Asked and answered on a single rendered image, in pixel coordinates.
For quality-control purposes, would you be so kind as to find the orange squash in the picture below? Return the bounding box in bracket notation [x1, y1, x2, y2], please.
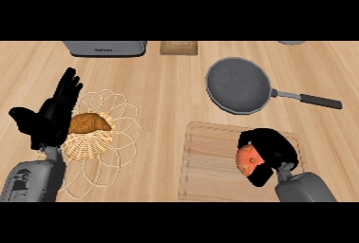
[235, 142, 266, 178]

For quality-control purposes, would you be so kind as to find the grey round object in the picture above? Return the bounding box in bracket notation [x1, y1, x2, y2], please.
[277, 41, 308, 47]

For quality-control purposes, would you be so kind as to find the brown wooden box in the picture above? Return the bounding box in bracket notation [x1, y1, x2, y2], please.
[158, 41, 200, 56]

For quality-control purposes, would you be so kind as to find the grey frying pan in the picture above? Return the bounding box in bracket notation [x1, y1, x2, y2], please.
[206, 56, 345, 116]

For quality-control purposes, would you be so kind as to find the grey appliance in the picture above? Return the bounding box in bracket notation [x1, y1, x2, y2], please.
[62, 41, 150, 59]

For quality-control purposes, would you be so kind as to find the brown croissant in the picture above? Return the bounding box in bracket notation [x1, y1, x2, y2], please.
[68, 112, 114, 135]

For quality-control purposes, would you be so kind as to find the pale wooden cutting board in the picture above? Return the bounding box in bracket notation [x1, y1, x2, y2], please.
[178, 121, 306, 203]

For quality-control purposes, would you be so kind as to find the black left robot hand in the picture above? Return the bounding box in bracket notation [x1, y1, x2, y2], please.
[8, 66, 85, 151]

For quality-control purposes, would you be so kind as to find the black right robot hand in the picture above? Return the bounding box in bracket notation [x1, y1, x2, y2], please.
[237, 127, 300, 188]

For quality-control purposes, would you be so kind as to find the wicker and wire basket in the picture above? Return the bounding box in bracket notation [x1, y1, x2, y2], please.
[36, 88, 144, 200]

